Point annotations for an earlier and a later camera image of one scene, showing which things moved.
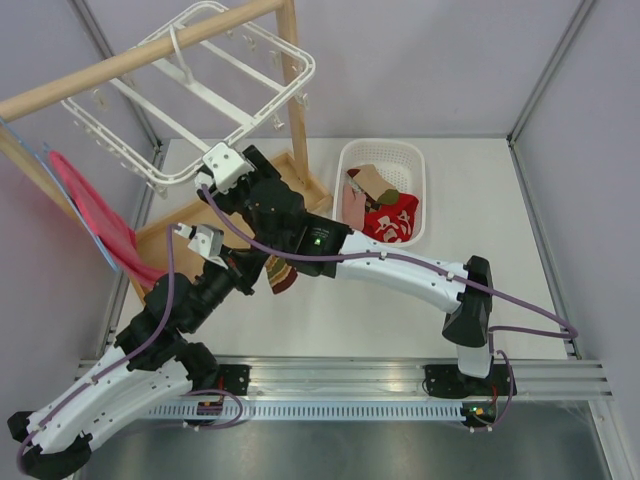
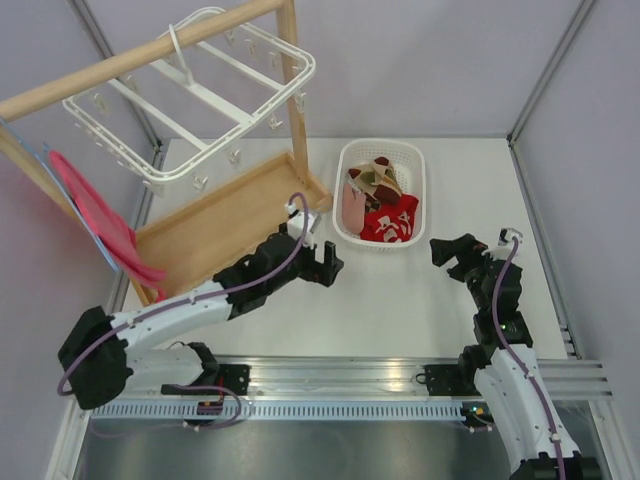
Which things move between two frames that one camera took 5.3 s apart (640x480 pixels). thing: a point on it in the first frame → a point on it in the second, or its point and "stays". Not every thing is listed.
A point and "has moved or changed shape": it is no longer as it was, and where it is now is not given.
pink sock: x=353 y=206 stays
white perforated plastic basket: x=402 y=165 stays
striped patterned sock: x=281 y=275 has moved or changed shape
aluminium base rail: x=382 y=378 stays
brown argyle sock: x=371 y=203 stays
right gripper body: x=237 y=199 → x=480 y=265
